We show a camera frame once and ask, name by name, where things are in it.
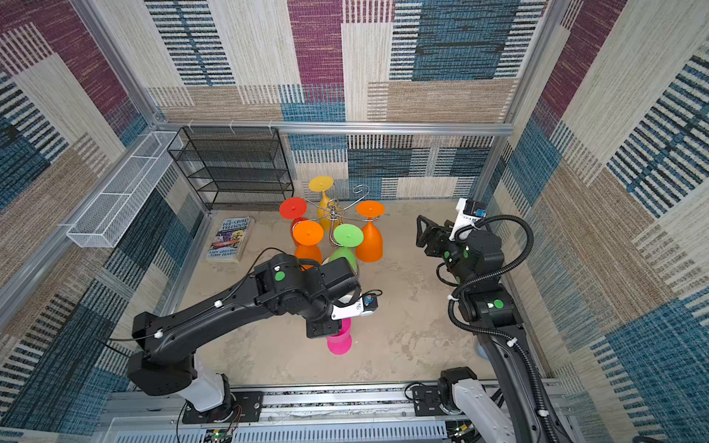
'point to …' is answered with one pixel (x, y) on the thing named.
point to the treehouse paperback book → (231, 239)
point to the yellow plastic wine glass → (328, 210)
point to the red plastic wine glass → (294, 209)
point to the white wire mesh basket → (105, 221)
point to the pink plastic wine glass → (341, 343)
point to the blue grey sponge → (480, 351)
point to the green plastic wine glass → (347, 236)
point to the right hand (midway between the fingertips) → (433, 225)
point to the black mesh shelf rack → (234, 168)
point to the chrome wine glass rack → (336, 213)
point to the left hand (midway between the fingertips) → (337, 318)
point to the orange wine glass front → (306, 234)
